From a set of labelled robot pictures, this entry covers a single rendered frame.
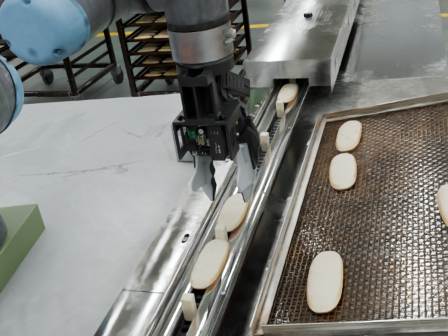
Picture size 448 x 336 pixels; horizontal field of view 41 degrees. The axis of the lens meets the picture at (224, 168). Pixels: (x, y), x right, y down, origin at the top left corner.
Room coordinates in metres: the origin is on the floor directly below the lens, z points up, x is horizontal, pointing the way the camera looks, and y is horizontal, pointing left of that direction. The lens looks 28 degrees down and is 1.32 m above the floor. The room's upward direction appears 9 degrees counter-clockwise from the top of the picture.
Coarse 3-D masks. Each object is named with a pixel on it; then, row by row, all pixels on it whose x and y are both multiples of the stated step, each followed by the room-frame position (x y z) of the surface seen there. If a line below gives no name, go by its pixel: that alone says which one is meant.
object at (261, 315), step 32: (320, 128) 0.88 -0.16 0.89; (384, 128) 0.82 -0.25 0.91; (320, 160) 0.78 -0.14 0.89; (384, 160) 0.72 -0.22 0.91; (416, 160) 0.69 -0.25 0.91; (320, 192) 0.68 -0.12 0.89; (384, 192) 0.64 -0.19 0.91; (288, 224) 0.62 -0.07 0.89; (352, 224) 0.59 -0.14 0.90; (384, 224) 0.57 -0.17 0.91; (288, 256) 0.56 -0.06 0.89; (416, 256) 0.50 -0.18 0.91; (256, 320) 0.46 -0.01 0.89; (320, 320) 0.44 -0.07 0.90; (352, 320) 0.43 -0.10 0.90; (384, 320) 0.40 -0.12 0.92; (416, 320) 0.39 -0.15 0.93
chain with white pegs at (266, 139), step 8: (296, 80) 1.25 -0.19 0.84; (280, 104) 1.06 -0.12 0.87; (280, 112) 1.06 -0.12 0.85; (280, 120) 1.05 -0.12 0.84; (272, 128) 1.02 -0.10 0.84; (264, 136) 0.93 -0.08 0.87; (272, 136) 0.99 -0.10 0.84; (264, 144) 0.93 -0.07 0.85; (264, 152) 0.93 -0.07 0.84; (224, 224) 0.68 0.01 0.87; (216, 232) 0.67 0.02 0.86; (224, 232) 0.67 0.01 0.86; (184, 296) 0.54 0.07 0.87; (192, 296) 0.54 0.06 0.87; (200, 296) 0.57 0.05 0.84; (184, 304) 0.54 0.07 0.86; (192, 304) 0.54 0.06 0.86; (184, 312) 0.54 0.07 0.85; (192, 312) 0.53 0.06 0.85; (184, 320) 0.54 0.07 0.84; (192, 320) 0.53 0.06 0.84; (184, 328) 0.53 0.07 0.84
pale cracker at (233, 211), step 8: (232, 200) 0.75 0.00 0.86; (240, 200) 0.75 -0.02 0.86; (248, 200) 0.75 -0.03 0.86; (224, 208) 0.73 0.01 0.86; (232, 208) 0.73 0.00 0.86; (240, 208) 0.73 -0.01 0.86; (224, 216) 0.71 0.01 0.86; (232, 216) 0.71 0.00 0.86; (240, 216) 0.71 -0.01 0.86; (216, 224) 0.70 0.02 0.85; (232, 224) 0.69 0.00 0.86
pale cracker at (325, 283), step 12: (324, 252) 0.54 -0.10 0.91; (312, 264) 0.52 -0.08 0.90; (324, 264) 0.51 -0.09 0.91; (336, 264) 0.51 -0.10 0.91; (312, 276) 0.50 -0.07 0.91; (324, 276) 0.49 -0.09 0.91; (336, 276) 0.49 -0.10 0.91; (312, 288) 0.48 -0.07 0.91; (324, 288) 0.47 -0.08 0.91; (336, 288) 0.47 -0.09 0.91; (312, 300) 0.46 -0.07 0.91; (324, 300) 0.46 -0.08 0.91; (336, 300) 0.46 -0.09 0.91; (324, 312) 0.45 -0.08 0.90
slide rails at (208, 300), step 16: (288, 80) 1.23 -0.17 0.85; (304, 80) 1.21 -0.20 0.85; (272, 112) 1.07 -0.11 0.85; (288, 112) 1.06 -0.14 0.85; (272, 144) 0.93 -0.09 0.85; (272, 160) 0.87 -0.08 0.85; (256, 176) 0.83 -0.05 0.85; (224, 192) 0.80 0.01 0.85; (256, 192) 0.78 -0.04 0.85; (208, 224) 0.71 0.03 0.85; (240, 224) 0.70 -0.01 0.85; (208, 240) 0.67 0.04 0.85; (192, 256) 0.64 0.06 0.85; (224, 272) 0.60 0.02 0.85; (176, 288) 0.58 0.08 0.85; (192, 288) 0.58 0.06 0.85; (208, 288) 0.57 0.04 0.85; (176, 304) 0.55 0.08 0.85; (208, 304) 0.55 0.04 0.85; (160, 320) 0.53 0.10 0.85; (176, 320) 0.53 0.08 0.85
